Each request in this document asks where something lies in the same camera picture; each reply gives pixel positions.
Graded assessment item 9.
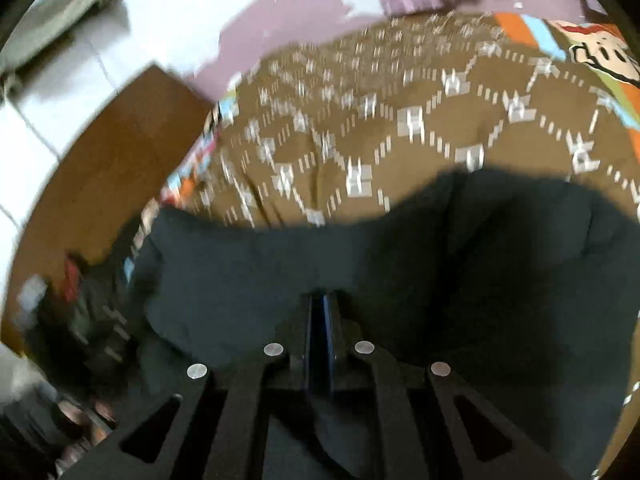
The large black garment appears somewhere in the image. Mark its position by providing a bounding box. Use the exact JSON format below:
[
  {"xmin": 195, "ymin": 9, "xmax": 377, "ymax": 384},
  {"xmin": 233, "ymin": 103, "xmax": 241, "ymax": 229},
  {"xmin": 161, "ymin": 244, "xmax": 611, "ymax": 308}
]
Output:
[{"xmin": 130, "ymin": 169, "xmax": 639, "ymax": 479}]

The red black clothes pile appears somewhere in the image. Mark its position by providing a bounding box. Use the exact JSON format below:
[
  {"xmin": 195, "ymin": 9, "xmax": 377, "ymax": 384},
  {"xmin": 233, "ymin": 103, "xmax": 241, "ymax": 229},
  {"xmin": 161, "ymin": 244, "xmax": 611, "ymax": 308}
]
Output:
[{"xmin": 19, "ymin": 213, "xmax": 156, "ymax": 461}]

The brown wooden headboard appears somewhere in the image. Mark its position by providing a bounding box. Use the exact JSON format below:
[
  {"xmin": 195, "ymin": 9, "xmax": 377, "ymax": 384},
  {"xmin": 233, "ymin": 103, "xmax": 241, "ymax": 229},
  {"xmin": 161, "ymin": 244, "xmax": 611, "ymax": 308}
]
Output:
[{"xmin": 1, "ymin": 65, "xmax": 213, "ymax": 352}]

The brown cartoon monkey bedspread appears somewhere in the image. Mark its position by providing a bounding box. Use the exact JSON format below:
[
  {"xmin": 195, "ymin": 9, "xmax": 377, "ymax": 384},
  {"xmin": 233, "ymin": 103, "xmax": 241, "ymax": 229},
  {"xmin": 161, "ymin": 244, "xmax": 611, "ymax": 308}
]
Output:
[{"xmin": 143, "ymin": 13, "xmax": 639, "ymax": 243}]

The beige cloth on wall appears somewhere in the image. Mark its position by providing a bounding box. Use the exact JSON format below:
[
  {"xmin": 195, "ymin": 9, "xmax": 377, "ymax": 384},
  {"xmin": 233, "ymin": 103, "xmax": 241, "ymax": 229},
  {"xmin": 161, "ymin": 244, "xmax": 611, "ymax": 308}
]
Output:
[{"xmin": 1, "ymin": 0, "xmax": 119, "ymax": 93}]

